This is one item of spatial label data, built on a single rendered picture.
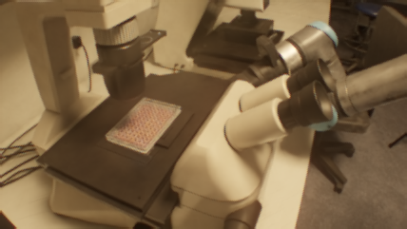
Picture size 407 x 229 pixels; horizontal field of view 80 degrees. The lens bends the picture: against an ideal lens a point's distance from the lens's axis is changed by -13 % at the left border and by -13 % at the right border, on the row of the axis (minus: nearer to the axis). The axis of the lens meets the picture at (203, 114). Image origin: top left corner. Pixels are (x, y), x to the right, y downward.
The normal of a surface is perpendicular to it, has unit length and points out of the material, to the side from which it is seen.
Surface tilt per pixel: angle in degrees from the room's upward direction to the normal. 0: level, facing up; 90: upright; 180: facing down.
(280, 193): 0
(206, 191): 86
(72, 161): 0
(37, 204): 0
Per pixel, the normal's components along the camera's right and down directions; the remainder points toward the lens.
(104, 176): -0.02, -0.79
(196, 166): -0.40, 0.39
